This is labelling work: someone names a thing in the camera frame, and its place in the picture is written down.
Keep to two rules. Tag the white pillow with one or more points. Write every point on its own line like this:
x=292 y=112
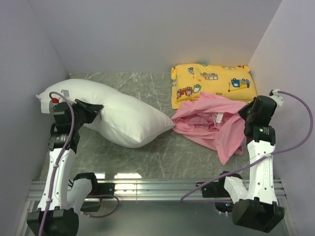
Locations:
x=124 y=120

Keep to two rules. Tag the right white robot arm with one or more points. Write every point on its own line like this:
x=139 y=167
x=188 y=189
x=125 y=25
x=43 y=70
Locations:
x=256 y=206

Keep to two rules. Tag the yellow cartoon print pillow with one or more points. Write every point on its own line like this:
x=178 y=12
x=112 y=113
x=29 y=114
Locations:
x=190 y=80

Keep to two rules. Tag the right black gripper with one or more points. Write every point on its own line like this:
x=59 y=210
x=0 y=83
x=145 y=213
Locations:
x=242 y=111

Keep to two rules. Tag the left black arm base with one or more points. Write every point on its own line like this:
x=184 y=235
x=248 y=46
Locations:
x=105 y=190

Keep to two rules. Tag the white care label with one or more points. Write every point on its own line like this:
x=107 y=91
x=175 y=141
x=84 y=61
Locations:
x=219 y=117

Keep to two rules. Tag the pink pillowcase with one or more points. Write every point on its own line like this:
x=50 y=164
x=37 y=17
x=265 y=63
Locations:
x=196 y=120

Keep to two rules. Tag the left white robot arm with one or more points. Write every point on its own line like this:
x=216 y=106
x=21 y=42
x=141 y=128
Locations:
x=58 y=211

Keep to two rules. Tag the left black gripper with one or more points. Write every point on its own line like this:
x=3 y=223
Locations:
x=92 y=110

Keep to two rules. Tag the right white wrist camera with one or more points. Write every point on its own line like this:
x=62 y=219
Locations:
x=275 y=95

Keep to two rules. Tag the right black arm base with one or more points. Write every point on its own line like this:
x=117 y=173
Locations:
x=216 y=190

